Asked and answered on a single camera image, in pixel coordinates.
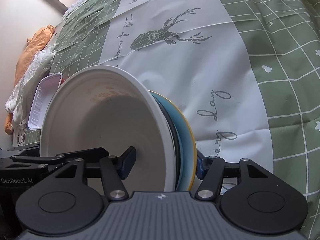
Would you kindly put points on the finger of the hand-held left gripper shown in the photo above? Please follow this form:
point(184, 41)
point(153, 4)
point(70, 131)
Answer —
point(82, 153)
point(25, 165)

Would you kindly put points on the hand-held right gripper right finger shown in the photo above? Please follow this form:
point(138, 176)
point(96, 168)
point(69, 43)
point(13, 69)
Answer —
point(200, 168)

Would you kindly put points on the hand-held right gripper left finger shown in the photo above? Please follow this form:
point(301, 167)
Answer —
point(127, 166)

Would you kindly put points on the white bowl yellow rim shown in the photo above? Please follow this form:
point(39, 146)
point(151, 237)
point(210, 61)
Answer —
point(189, 140)

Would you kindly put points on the white paper bowl orange logo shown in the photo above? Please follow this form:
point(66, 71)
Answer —
point(100, 120)

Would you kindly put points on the blue bowl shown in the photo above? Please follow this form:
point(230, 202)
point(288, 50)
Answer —
point(175, 130)

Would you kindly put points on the red foil-lined rectangular tray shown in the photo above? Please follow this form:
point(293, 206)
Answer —
point(41, 102)

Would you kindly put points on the white lace cloth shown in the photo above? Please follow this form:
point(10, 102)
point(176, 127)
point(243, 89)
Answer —
point(30, 77)

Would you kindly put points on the green checkered deer-print tablecloth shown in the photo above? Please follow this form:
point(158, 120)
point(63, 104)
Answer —
point(225, 67)

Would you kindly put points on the orange cloth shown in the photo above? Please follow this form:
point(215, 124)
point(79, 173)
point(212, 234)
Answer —
point(37, 45)

